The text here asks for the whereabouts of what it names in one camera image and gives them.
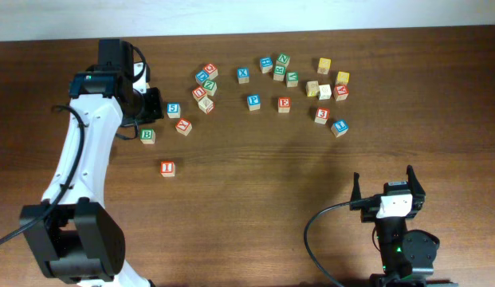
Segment blue H wooden block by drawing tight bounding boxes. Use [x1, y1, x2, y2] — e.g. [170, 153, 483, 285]
[260, 57, 273, 74]

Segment yellow sided wooden block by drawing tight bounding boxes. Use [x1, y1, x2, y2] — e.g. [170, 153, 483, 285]
[305, 81, 320, 97]

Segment blue L wooden block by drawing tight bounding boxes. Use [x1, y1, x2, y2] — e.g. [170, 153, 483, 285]
[331, 120, 349, 137]

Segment green R wooden block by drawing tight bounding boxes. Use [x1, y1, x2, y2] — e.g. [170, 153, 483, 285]
[273, 65, 286, 81]

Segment red 3 wooden block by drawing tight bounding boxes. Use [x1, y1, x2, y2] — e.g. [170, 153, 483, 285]
[314, 108, 330, 124]

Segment green V wooden block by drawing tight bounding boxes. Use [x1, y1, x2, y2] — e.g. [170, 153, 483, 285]
[286, 72, 299, 88]

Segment red Y wooden block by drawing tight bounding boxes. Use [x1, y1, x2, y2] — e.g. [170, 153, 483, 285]
[175, 118, 192, 136]

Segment red I wooden block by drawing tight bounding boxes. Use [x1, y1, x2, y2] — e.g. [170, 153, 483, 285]
[160, 161, 175, 177]

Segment plain O wooden block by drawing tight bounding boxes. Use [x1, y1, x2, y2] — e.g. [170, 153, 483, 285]
[317, 85, 332, 100]

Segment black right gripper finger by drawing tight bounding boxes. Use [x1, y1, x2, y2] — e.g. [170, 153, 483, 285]
[407, 165, 426, 196]
[350, 172, 362, 202]

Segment yellow top block right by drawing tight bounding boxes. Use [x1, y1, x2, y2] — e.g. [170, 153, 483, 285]
[336, 71, 350, 85]

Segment green B wooden block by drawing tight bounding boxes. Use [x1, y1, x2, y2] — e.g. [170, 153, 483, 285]
[139, 129, 156, 144]

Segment green Z wooden block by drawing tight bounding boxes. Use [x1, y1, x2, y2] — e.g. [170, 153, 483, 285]
[202, 80, 218, 96]

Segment yellow top block far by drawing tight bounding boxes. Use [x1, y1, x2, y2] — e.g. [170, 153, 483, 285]
[317, 57, 332, 75]

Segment red Q wooden block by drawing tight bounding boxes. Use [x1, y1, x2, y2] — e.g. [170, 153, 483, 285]
[203, 63, 218, 80]

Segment red A wooden block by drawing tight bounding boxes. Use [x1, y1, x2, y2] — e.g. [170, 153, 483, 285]
[333, 85, 349, 101]

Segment red E wooden block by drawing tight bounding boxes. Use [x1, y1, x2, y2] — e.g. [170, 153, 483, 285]
[277, 97, 291, 113]

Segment blue 5 wooden block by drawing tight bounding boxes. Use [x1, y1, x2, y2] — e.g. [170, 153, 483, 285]
[167, 103, 181, 119]

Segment blue X wooden block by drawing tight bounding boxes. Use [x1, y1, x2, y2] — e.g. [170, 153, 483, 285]
[237, 67, 249, 84]

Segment blue D wooden block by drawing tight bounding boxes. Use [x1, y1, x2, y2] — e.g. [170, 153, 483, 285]
[195, 69, 210, 85]

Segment blue P wooden block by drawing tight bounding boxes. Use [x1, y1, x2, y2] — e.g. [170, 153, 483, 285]
[247, 94, 261, 111]

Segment green N wooden block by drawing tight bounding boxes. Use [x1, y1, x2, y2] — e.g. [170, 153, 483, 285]
[276, 53, 291, 68]

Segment red U wooden block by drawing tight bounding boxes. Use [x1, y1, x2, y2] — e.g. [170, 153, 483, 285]
[192, 86, 207, 102]

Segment plain diamond wooden block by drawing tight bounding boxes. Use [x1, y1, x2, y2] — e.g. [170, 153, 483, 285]
[198, 96, 214, 114]

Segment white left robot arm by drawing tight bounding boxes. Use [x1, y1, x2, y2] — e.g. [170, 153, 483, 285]
[20, 39, 163, 286]

